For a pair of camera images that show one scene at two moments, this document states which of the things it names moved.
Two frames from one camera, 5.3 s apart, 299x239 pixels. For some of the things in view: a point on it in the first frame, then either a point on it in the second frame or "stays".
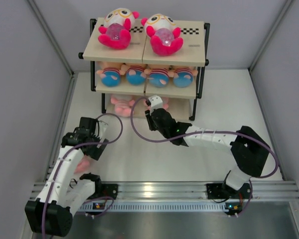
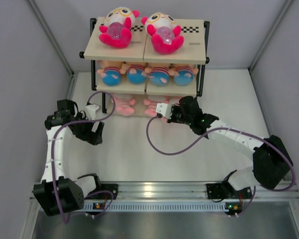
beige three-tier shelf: x=147 y=77 stays
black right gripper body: x=153 y=126 -> x=178 y=116
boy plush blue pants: x=136 y=79 stays
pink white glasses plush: x=165 y=39 stays
